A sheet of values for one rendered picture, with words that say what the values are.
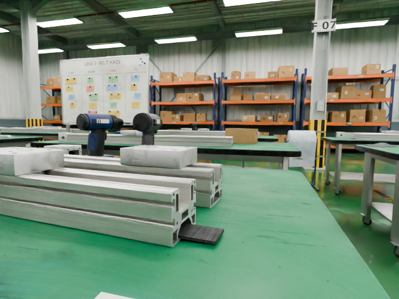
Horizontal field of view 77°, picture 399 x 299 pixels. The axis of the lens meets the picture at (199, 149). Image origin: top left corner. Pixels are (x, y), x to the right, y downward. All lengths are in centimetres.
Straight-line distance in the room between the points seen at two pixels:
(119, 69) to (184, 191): 363
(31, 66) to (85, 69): 502
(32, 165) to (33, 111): 854
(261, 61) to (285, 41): 115
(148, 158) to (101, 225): 21
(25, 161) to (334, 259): 55
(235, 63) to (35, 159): 1099
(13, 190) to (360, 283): 58
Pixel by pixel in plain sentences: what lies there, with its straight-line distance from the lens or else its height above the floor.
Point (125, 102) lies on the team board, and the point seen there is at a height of 128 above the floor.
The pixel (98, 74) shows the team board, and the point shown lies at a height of 170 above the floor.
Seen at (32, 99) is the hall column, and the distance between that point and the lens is 915.
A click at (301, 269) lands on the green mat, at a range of 38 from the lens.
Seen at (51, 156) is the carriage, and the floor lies 89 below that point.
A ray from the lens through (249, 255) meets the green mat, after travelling 39.
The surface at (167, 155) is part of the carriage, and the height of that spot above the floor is 89.
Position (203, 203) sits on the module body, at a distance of 57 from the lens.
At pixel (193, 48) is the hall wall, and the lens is 1192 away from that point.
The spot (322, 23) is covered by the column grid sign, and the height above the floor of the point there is 312.
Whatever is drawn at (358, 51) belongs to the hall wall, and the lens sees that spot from 1174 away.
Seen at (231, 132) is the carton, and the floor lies 89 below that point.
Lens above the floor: 96
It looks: 6 degrees down
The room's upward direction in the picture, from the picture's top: 1 degrees clockwise
